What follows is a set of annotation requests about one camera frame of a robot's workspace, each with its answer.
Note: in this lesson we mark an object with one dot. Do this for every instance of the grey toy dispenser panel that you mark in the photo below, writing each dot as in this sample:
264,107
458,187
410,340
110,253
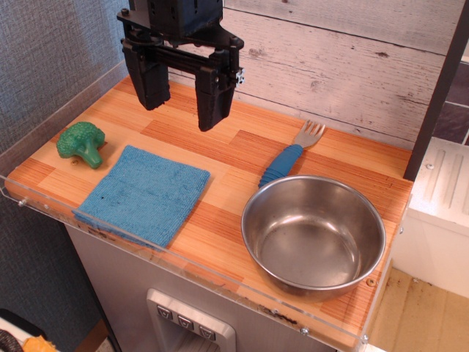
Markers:
180,327

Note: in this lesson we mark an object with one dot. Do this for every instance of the green plastic broccoli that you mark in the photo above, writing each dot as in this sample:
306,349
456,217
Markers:
82,139

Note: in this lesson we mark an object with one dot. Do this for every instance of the yellow object at corner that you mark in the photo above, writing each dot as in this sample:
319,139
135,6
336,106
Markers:
38,344

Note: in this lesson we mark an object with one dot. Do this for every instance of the dark grey right post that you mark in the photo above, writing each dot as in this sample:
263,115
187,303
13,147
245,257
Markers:
447,74

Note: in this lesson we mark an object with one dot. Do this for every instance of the blue cloth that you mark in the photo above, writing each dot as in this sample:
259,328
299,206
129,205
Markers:
144,197

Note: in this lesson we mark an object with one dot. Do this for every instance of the stainless steel bowl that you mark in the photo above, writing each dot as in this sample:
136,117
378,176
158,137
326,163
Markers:
312,236

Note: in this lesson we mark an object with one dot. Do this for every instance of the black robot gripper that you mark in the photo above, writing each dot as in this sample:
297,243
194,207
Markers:
187,36

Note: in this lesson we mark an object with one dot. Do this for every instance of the clear acrylic table guard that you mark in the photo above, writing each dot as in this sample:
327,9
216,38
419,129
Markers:
208,249

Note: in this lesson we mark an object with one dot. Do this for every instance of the blue handled metal fork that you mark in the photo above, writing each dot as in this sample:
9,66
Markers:
280,167

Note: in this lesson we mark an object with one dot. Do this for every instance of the white toy sink unit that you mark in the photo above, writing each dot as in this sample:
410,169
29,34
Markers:
433,241

